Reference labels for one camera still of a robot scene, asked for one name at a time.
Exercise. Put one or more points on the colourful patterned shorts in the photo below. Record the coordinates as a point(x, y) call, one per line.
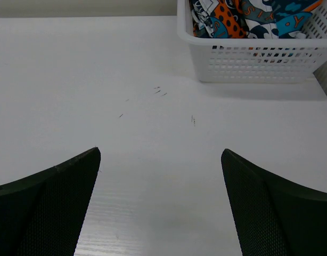
point(251, 19)

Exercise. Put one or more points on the white plastic mesh basket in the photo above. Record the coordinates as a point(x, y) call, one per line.
point(281, 61)

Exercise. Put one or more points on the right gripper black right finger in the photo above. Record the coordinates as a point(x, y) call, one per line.
point(273, 215)

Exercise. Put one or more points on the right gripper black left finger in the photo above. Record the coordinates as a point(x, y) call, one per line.
point(43, 214)

